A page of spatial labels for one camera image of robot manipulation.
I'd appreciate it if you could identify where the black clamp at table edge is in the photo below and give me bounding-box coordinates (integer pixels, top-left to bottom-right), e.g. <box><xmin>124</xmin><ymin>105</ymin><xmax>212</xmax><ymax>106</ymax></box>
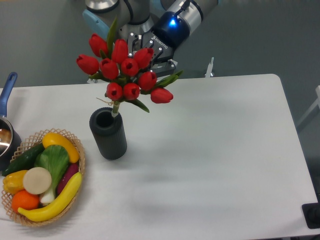
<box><xmin>301</xmin><ymin>203</ymin><xmax>320</xmax><ymax>229</ymax></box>

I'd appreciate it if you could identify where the beige round disc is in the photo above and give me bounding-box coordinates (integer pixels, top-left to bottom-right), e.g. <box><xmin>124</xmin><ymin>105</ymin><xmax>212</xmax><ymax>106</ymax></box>
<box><xmin>22</xmin><ymin>167</ymin><xmax>52</xmax><ymax>195</ymax></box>

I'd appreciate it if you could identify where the woven wicker basket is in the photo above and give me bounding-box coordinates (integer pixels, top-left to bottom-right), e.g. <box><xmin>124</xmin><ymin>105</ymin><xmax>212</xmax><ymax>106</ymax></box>
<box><xmin>1</xmin><ymin>128</ymin><xmax>85</xmax><ymax>227</ymax></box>

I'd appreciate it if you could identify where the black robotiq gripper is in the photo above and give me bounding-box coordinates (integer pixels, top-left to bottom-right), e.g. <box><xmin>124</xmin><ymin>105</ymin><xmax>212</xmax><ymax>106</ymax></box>
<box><xmin>127</xmin><ymin>11</ymin><xmax>190</xmax><ymax>77</ymax></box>

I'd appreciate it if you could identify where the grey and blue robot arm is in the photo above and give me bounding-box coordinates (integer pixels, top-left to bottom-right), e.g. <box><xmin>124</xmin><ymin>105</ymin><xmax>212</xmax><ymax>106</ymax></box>
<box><xmin>82</xmin><ymin>0</ymin><xmax>219</xmax><ymax>77</ymax></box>

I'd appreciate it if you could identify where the blue handled saucepan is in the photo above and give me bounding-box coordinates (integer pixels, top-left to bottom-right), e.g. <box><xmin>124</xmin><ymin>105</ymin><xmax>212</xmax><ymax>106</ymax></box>
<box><xmin>0</xmin><ymin>72</ymin><xmax>22</xmax><ymax>171</ymax></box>

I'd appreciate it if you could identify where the green cucumber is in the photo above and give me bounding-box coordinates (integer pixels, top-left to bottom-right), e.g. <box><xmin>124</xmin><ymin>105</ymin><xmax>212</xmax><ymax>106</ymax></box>
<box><xmin>2</xmin><ymin>143</ymin><xmax>45</xmax><ymax>177</ymax></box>

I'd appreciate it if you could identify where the dark grey ribbed vase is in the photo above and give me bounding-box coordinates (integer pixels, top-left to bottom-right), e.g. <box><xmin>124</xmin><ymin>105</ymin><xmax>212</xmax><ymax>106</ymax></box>
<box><xmin>89</xmin><ymin>107</ymin><xmax>127</xmax><ymax>161</ymax></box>

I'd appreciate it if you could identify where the yellow bell pepper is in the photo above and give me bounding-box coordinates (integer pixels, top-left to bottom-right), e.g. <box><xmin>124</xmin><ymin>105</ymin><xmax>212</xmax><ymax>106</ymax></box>
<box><xmin>2</xmin><ymin>170</ymin><xmax>28</xmax><ymax>195</ymax></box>

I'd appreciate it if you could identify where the green bok choy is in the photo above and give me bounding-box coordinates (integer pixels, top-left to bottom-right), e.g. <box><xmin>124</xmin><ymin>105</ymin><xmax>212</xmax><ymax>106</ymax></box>
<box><xmin>34</xmin><ymin>145</ymin><xmax>69</xmax><ymax>206</ymax></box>

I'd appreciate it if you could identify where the yellow squash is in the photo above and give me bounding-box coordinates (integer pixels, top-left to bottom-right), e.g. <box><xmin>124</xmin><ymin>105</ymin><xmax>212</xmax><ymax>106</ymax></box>
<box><xmin>42</xmin><ymin>132</ymin><xmax>80</xmax><ymax>164</ymax></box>

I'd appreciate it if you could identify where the red tulip bouquet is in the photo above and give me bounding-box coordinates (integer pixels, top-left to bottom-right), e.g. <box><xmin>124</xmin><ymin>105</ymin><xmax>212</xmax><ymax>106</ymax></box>
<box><xmin>76</xmin><ymin>18</ymin><xmax>182</xmax><ymax>118</ymax></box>

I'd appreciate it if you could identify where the white frame at right edge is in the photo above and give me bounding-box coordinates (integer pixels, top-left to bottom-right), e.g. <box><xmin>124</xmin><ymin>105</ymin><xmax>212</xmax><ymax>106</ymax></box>
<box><xmin>296</xmin><ymin>85</ymin><xmax>320</xmax><ymax>133</ymax></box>

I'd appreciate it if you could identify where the purple sweet potato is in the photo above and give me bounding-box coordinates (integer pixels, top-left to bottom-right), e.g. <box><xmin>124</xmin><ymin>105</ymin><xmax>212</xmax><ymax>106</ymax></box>
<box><xmin>56</xmin><ymin>163</ymin><xmax>79</xmax><ymax>195</ymax></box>

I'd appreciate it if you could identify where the orange fruit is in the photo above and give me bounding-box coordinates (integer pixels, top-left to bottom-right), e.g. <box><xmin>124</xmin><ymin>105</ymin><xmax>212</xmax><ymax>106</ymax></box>
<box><xmin>11</xmin><ymin>190</ymin><xmax>40</xmax><ymax>213</ymax></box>

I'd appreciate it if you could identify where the yellow banana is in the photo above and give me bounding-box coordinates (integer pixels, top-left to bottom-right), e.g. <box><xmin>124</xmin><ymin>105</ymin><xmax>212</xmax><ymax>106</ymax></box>
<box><xmin>18</xmin><ymin>172</ymin><xmax>83</xmax><ymax>222</ymax></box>

